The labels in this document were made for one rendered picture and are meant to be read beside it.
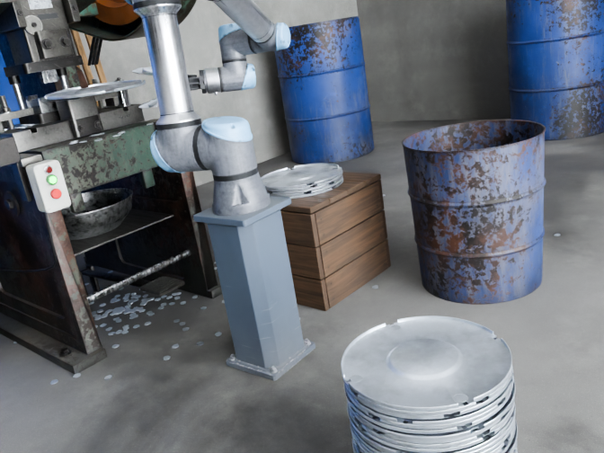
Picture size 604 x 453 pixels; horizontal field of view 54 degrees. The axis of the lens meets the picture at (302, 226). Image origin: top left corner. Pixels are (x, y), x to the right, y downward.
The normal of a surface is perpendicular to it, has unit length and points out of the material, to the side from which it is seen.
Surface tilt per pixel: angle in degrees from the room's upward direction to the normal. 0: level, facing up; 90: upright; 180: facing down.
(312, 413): 0
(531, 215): 92
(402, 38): 90
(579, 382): 0
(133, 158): 90
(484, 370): 0
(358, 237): 90
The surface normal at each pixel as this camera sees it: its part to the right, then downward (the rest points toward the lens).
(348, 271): 0.74, 0.10
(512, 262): 0.22, 0.32
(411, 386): -0.15, -0.94
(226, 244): -0.61, 0.34
